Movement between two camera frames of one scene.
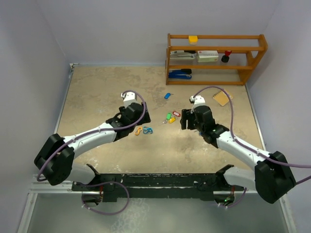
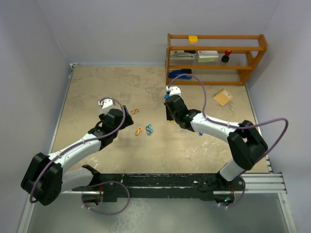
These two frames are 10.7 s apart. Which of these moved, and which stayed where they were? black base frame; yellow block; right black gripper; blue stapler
Moved: right black gripper
Stayed: black base frame; blue stapler; yellow block
